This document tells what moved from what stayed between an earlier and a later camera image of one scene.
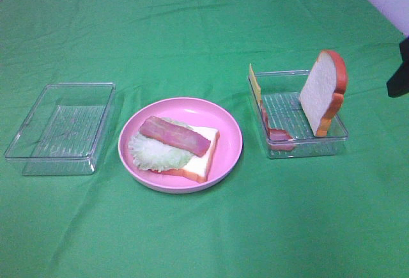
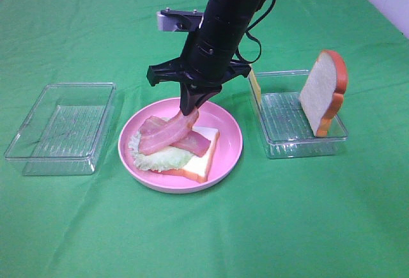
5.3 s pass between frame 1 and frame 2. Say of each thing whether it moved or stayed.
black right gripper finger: moved
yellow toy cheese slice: stayed
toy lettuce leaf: stayed
